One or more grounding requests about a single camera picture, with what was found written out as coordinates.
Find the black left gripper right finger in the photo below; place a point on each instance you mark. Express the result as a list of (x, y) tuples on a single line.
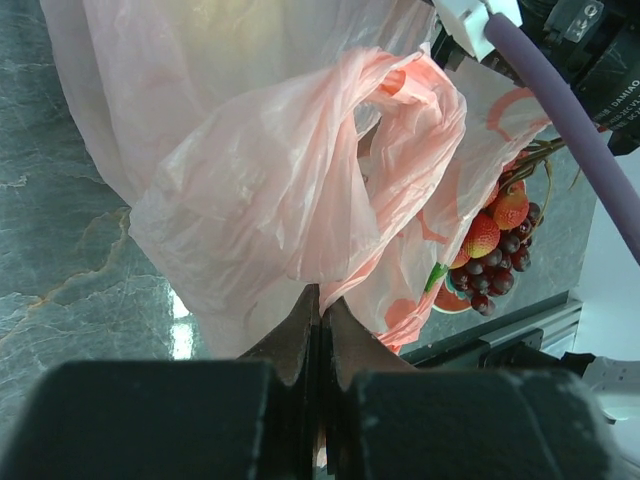
[(389, 420)]

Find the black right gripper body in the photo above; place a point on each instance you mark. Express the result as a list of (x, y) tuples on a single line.
[(594, 45)]

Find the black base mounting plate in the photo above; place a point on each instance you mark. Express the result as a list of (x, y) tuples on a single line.
[(520, 352)]

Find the red fake cherry bunch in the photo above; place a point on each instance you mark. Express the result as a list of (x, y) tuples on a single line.
[(508, 207)]

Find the aluminium frame rail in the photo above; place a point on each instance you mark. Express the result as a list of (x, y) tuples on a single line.
[(556, 316)]

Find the pink plastic bag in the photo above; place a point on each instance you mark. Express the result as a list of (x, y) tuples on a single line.
[(242, 196)]

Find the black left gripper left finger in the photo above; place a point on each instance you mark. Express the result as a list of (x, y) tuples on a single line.
[(227, 419)]

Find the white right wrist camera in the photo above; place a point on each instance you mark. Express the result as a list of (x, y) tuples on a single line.
[(465, 21)]

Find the dark red fake grape bunch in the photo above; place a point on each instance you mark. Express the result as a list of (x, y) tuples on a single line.
[(493, 275)]

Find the red and teal floral plate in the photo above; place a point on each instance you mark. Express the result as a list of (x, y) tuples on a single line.
[(451, 301)]

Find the yellow fake mango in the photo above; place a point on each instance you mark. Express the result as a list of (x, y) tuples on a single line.
[(243, 40)]

